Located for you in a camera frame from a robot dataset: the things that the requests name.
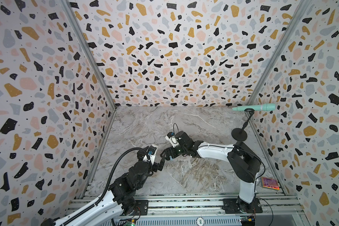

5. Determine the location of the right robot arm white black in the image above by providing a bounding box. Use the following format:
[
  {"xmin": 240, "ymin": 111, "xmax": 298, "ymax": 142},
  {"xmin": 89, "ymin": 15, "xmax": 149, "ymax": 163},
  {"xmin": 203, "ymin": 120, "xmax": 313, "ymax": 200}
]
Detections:
[{"xmin": 161, "ymin": 131, "xmax": 262, "ymax": 204}]

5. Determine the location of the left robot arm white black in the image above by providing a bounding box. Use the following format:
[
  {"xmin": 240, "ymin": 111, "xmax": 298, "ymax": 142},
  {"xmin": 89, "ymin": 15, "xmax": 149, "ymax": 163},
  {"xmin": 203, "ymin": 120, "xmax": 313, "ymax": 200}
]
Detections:
[{"xmin": 41, "ymin": 146, "xmax": 167, "ymax": 226}]

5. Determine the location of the black microphone stand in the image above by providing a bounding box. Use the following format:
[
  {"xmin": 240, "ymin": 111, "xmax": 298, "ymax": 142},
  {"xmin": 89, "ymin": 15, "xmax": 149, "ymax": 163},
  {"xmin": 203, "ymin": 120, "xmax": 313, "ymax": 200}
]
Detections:
[{"xmin": 231, "ymin": 108, "xmax": 255, "ymax": 142}]

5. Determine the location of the pink orange card box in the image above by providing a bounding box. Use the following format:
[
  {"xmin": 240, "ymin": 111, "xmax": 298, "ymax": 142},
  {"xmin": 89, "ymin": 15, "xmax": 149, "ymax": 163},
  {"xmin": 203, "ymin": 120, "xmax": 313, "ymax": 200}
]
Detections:
[{"xmin": 261, "ymin": 177, "xmax": 280, "ymax": 190}]

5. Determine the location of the mint green microphone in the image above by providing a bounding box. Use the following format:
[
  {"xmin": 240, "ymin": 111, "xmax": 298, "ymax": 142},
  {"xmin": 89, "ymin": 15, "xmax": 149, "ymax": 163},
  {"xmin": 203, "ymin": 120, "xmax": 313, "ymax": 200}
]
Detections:
[{"xmin": 232, "ymin": 103, "xmax": 276, "ymax": 112}]

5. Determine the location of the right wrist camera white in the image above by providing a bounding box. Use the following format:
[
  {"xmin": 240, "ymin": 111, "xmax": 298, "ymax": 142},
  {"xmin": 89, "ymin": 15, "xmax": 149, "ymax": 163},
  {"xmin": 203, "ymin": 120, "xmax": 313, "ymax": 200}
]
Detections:
[{"xmin": 165, "ymin": 132, "xmax": 179, "ymax": 147}]

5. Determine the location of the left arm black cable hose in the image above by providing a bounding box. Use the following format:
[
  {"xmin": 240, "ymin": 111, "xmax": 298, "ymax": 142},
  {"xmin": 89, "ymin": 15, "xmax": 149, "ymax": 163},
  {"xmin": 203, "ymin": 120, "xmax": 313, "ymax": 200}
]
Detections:
[{"xmin": 59, "ymin": 147, "xmax": 147, "ymax": 226}]

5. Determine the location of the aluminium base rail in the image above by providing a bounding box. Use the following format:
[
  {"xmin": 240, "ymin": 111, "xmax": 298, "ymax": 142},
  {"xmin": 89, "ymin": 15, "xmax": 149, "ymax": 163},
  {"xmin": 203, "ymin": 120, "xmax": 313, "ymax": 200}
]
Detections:
[{"xmin": 64, "ymin": 192, "xmax": 308, "ymax": 226}]

